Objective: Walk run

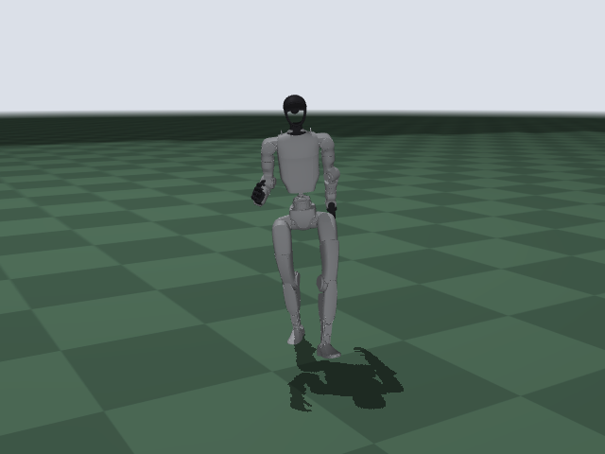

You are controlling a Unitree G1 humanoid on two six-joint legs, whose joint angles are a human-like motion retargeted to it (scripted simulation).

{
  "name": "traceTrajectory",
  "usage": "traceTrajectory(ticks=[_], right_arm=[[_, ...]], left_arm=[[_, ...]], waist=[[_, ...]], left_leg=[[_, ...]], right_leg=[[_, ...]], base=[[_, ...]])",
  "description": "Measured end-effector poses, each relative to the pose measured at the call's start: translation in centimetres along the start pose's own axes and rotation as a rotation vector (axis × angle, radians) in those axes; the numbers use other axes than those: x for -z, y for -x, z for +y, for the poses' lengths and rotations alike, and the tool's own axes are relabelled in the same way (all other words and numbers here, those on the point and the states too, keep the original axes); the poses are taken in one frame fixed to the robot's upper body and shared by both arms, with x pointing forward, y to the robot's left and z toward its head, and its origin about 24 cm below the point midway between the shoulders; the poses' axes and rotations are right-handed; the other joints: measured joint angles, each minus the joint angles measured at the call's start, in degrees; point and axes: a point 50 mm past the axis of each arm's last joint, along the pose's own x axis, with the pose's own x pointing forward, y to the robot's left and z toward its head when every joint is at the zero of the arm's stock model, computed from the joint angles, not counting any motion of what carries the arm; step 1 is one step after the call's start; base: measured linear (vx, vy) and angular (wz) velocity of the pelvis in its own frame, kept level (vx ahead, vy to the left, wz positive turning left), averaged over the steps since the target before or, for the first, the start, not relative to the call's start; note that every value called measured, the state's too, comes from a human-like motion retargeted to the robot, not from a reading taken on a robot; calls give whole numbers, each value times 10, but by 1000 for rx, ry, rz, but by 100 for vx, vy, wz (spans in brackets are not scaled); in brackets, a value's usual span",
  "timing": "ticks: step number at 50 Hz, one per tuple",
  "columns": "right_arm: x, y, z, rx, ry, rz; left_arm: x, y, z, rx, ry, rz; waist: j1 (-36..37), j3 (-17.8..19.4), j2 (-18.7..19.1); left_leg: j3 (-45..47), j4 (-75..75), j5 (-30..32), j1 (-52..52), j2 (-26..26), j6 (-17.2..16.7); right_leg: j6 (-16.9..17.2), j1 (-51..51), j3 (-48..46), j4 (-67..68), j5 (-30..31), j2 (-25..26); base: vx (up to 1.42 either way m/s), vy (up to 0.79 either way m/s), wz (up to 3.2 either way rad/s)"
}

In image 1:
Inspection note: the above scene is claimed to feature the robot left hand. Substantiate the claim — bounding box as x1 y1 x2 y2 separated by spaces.
326 202 337 218

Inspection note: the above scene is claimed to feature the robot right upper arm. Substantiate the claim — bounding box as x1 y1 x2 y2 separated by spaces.
261 137 278 189

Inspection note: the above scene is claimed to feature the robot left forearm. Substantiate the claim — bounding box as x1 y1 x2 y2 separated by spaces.
324 178 338 208

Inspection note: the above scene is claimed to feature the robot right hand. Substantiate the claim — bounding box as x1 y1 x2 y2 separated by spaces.
251 180 266 204

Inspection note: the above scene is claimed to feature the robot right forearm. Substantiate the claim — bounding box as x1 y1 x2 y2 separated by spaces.
254 176 270 207

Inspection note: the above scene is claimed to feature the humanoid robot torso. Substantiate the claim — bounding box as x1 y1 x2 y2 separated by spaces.
277 128 320 230

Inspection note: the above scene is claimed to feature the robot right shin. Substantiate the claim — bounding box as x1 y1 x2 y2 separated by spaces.
283 283 302 332

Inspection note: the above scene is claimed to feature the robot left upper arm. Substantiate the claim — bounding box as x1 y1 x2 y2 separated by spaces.
316 133 340 183

